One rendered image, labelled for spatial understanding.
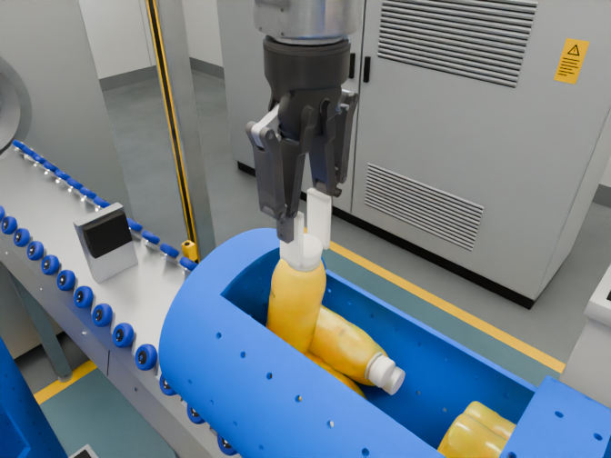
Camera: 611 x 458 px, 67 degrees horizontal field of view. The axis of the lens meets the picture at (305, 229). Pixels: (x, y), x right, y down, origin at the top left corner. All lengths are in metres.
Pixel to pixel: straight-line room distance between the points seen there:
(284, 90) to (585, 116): 1.68
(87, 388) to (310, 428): 1.72
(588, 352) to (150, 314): 0.88
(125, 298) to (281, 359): 0.59
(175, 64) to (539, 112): 1.38
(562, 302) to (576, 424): 2.14
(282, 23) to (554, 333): 2.20
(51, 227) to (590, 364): 1.28
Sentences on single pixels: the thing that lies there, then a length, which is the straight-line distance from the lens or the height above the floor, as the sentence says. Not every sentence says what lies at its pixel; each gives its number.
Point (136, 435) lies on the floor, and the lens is 1.97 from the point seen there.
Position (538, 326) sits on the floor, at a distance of 2.45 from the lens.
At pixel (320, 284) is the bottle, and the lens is 0.54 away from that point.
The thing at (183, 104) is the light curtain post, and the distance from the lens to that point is 1.23.
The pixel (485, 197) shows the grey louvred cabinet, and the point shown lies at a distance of 2.25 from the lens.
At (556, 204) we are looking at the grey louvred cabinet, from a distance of 2.15.
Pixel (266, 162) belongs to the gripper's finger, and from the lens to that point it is 0.42.
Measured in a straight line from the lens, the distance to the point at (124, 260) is 1.12.
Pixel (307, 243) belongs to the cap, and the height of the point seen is 1.30.
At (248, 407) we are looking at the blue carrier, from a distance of 0.55.
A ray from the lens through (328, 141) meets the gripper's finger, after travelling 0.46.
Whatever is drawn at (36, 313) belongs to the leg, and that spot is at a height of 0.39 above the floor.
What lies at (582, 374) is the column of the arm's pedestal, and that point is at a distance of 1.16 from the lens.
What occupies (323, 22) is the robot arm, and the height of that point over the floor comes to 1.54.
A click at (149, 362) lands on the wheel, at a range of 0.86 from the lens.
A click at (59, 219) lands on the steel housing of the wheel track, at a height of 0.93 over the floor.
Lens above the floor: 1.61
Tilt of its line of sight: 35 degrees down
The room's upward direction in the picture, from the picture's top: straight up
